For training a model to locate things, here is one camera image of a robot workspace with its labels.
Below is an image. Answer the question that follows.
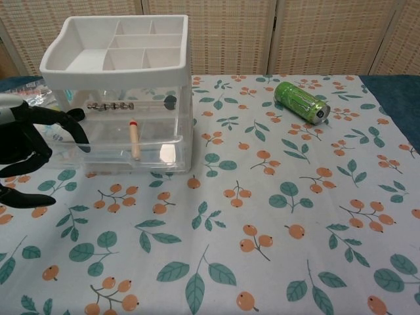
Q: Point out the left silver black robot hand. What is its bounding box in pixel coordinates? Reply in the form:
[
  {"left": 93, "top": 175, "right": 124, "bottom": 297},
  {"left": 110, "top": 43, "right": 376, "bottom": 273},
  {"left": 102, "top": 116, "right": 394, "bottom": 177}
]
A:
[{"left": 0, "top": 93, "right": 92, "bottom": 209}]

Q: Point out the floral fruit print tablecloth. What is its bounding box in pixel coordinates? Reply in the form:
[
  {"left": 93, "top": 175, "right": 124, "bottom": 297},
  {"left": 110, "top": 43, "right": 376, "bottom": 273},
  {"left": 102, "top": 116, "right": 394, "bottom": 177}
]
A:
[{"left": 0, "top": 74, "right": 420, "bottom": 315}]

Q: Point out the clear plastic drawer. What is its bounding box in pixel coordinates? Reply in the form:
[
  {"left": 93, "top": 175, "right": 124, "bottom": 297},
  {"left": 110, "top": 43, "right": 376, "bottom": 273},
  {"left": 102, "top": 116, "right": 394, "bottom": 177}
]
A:
[
  {"left": 49, "top": 94, "right": 192, "bottom": 167},
  {"left": 83, "top": 157, "right": 194, "bottom": 174},
  {"left": 81, "top": 110, "right": 194, "bottom": 158}
]

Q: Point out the white drawer organizer with tray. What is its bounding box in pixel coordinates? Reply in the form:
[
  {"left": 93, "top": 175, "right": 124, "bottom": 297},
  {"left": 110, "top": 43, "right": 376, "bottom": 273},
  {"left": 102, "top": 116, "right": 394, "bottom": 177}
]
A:
[{"left": 39, "top": 14, "right": 194, "bottom": 174}]

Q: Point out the wooden stick with red band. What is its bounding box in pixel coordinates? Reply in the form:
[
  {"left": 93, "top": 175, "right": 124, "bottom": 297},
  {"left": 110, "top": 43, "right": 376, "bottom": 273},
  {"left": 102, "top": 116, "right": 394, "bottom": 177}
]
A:
[{"left": 127, "top": 119, "right": 142, "bottom": 161}]

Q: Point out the metal bead chain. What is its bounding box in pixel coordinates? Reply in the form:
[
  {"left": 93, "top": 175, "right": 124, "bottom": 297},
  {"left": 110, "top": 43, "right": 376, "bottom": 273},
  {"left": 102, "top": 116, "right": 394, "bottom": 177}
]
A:
[{"left": 87, "top": 102, "right": 135, "bottom": 112}]

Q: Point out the teal snack packet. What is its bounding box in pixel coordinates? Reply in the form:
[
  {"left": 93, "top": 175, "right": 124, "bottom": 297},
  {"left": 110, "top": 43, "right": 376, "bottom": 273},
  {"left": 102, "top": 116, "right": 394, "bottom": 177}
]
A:
[{"left": 5, "top": 78, "right": 58, "bottom": 111}]

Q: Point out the woven bamboo folding screen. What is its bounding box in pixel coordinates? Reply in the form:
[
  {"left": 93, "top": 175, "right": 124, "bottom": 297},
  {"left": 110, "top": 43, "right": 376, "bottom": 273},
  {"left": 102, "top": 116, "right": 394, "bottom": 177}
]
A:
[{"left": 0, "top": 0, "right": 420, "bottom": 78}]

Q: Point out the green energy drink can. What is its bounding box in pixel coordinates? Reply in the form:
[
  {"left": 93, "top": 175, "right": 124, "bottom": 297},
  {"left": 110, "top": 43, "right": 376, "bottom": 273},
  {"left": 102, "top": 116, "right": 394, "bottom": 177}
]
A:
[{"left": 274, "top": 81, "right": 330, "bottom": 126}]

